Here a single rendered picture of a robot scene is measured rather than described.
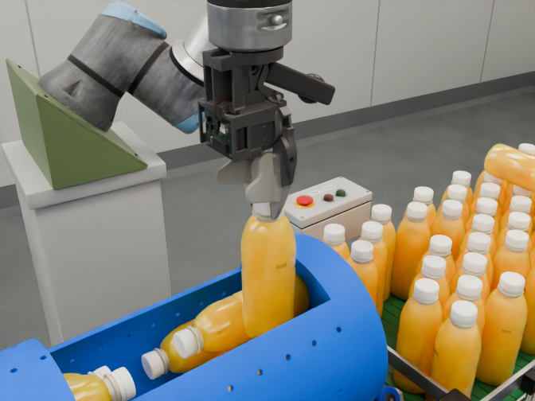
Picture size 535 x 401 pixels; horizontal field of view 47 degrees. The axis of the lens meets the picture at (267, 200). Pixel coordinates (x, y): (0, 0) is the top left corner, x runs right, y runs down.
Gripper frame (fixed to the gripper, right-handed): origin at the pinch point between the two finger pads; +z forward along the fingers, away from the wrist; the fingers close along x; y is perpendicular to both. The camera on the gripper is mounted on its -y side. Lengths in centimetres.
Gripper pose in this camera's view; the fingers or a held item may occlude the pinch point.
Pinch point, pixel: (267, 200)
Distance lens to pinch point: 76.4
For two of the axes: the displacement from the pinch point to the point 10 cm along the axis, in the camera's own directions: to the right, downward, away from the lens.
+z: 0.1, 8.8, 4.8
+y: -8.0, 3.0, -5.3
